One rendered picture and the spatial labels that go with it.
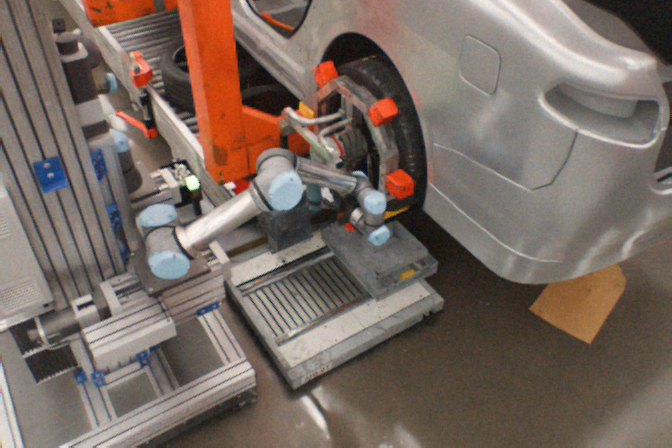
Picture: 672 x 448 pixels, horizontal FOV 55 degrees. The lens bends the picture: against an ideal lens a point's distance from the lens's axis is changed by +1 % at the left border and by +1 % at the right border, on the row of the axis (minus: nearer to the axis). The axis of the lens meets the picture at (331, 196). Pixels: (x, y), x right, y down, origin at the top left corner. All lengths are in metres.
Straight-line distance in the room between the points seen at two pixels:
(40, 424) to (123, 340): 0.67
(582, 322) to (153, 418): 1.96
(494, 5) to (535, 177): 0.52
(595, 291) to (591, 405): 0.65
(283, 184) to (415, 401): 1.31
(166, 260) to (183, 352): 0.86
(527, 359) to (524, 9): 1.70
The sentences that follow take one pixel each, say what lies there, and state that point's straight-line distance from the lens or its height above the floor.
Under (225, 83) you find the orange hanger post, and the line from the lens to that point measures 2.77.
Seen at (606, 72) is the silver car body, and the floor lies 1.60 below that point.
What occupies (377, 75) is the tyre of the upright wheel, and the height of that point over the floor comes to 1.18.
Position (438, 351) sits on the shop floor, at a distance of 3.04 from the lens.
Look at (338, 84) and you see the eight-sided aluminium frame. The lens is 2.59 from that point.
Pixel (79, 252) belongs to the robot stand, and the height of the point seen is 0.87.
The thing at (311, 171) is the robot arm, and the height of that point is 1.10.
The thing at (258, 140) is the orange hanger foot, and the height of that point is 0.69.
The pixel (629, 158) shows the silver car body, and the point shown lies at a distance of 1.97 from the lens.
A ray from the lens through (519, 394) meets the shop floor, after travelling 2.99.
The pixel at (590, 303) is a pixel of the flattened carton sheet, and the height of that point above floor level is 0.01.
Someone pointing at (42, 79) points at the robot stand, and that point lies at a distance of 1.96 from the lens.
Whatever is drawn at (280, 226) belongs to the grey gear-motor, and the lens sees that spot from 3.07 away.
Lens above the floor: 2.43
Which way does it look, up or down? 40 degrees down
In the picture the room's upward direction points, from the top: straight up
